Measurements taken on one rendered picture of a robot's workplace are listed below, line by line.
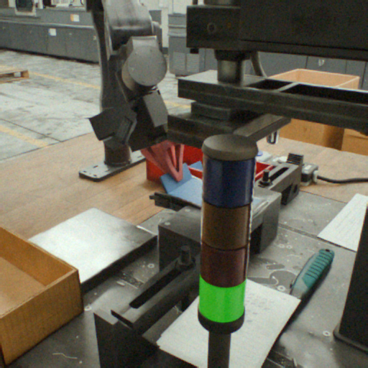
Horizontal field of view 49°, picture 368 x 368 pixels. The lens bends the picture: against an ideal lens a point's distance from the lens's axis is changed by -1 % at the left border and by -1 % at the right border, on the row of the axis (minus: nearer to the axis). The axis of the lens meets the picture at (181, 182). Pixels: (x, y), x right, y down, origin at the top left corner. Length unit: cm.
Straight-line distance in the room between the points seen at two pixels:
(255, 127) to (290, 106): 7
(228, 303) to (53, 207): 57
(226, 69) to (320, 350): 37
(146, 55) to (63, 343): 39
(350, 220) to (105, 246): 45
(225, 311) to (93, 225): 43
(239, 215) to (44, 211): 60
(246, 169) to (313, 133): 266
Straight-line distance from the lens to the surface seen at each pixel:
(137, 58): 60
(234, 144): 28
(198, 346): 47
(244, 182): 28
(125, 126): 62
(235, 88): 52
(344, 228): 80
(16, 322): 52
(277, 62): 563
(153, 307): 47
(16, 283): 66
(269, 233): 70
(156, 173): 90
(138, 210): 81
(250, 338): 48
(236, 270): 32
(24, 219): 82
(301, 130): 296
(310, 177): 95
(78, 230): 72
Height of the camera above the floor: 129
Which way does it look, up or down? 25 degrees down
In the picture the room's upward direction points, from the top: straight up
